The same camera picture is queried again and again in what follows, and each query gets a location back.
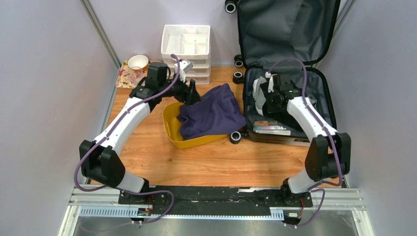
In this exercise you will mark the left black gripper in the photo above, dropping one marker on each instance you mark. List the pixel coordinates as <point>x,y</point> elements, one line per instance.
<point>188,95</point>

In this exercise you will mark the teal white tube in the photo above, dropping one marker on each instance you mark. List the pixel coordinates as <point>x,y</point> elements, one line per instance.
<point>272,127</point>

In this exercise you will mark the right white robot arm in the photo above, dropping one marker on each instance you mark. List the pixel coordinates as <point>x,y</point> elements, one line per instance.
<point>328,156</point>

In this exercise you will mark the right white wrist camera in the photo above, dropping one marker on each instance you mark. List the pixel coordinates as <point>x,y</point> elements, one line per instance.
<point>269,76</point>

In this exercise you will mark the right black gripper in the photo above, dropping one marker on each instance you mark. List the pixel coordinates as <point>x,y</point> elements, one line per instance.
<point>270,109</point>

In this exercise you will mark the small brown box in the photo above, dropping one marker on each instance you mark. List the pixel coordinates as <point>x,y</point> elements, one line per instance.
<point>261,123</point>

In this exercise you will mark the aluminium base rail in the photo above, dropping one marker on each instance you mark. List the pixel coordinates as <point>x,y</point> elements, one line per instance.
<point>105,203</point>

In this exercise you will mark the white black space suitcase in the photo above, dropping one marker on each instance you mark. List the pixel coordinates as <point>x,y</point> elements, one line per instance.
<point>288,37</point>

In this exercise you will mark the white orange bowl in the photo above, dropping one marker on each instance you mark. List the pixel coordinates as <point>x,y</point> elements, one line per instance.
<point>138,63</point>

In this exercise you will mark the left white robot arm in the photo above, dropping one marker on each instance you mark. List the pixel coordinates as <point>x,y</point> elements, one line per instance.
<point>99,159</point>

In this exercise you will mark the floral serving tray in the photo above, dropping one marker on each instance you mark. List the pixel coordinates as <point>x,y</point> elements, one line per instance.
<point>129,78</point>

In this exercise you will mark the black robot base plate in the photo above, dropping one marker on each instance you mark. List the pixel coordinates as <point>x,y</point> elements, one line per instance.
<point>218,201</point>

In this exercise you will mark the white plastic drawer organizer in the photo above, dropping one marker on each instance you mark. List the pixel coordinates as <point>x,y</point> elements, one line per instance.
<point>191,42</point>

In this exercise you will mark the yellow plastic basket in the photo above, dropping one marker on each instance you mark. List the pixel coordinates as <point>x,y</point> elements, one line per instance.
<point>172,126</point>

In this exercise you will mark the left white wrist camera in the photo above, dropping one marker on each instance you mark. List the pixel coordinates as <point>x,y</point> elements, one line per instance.
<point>181,69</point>

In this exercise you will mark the white flat box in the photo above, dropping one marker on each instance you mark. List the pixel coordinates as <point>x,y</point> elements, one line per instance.
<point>274,132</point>

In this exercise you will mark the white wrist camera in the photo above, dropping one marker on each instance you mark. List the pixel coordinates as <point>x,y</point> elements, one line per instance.
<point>269,76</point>
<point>181,69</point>

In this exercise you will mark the navy blue garment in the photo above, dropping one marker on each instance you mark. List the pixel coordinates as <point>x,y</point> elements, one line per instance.
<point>217,113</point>

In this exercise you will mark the grey garment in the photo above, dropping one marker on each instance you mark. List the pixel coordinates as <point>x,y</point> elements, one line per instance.
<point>258,96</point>

